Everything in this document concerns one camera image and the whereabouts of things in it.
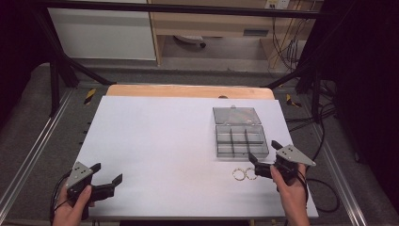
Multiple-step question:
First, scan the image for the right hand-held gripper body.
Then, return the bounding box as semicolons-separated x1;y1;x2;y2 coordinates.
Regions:
254;143;317;185

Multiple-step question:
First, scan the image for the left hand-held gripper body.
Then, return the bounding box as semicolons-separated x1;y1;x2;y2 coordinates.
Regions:
64;161;116;202

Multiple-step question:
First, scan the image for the gold hoop ring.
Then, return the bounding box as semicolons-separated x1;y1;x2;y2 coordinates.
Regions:
245;167;259;181
231;167;247;182

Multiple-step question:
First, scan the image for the clear plastic compartment box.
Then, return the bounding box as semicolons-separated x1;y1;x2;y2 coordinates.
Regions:
212;105;270;159

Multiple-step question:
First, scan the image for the person's left hand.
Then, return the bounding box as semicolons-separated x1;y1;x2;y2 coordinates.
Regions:
52;184;96;226

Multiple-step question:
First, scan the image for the person's right hand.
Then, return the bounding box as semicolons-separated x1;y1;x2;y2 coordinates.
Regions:
269;163;311;209

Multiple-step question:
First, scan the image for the yellow black clamp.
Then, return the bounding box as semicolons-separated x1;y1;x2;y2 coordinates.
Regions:
285;93;303;108
83;88;97;105

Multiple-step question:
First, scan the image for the wooden board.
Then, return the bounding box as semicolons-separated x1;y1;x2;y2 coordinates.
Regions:
105;84;276;101

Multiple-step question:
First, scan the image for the black curtain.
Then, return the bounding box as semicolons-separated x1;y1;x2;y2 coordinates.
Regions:
0;0;53;126
309;0;399;215

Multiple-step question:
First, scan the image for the white cabinet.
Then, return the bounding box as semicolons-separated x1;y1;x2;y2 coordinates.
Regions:
47;0;157;61

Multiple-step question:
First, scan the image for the grey object under desk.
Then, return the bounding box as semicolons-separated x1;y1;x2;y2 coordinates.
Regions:
173;34;208;49

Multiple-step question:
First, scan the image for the light wooden desk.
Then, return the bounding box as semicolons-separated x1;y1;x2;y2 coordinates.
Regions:
146;0;325;68

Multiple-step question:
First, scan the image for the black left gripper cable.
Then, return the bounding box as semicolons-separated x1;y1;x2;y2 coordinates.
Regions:
48;169;73;226

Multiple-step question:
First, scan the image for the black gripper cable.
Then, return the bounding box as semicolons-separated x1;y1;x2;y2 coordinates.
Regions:
304;103;341;215
48;169;73;226

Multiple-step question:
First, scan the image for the aluminium floor rail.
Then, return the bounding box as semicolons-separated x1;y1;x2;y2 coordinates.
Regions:
312;123;369;226
0;89;75;218

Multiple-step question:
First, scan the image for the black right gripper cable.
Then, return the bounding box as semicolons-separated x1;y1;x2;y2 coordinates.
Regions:
304;103;341;215

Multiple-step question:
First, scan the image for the bundle of hanging cables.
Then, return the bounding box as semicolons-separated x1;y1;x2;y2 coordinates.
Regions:
268;15;307;73

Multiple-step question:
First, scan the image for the white wall socket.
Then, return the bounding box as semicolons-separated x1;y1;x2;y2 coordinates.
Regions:
263;0;292;10

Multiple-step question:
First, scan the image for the black metal frame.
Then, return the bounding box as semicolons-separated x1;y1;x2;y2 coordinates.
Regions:
29;0;327;119

